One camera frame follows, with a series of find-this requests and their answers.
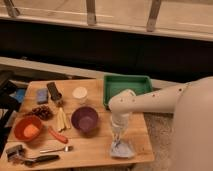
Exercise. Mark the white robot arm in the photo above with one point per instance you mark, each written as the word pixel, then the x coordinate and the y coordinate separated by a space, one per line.
pixel 192 106

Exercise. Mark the dark brown brush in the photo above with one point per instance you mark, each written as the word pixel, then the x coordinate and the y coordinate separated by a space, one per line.
pixel 56 96

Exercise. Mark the black handled tool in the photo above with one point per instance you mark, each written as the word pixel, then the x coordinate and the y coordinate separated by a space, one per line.
pixel 40 159

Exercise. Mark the wooden table top board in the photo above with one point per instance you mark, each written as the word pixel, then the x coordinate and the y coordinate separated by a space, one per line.
pixel 88 151

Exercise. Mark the blue object at left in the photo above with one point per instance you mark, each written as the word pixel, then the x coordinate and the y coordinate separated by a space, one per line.
pixel 19 95

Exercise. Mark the orange round fruit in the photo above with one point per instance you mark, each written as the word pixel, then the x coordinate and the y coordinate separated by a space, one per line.
pixel 30 131

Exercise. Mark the green plastic tray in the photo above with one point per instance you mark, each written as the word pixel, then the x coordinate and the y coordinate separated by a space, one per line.
pixel 114 84

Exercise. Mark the orange bowl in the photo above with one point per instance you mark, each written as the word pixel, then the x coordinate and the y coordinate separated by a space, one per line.
pixel 23 123

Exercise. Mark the white lidded jar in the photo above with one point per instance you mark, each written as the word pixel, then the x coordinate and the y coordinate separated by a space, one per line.
pixel 80 94

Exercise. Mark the purple bowl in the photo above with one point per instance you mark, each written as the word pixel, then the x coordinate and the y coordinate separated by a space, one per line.
pixel 85 119

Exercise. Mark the silver spoon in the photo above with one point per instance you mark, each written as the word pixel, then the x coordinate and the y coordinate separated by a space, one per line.
pixel 64 149

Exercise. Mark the red sausage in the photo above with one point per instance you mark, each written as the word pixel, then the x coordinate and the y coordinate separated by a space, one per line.
pixel 57 136

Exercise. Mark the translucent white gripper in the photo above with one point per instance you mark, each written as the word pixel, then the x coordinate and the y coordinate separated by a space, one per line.
pixel 119 124

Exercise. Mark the light blue towel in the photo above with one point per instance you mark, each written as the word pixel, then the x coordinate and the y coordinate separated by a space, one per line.
pixel 121 148

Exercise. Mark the blue sponge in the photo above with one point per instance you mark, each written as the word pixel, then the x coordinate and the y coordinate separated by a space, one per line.
pixel 42 96

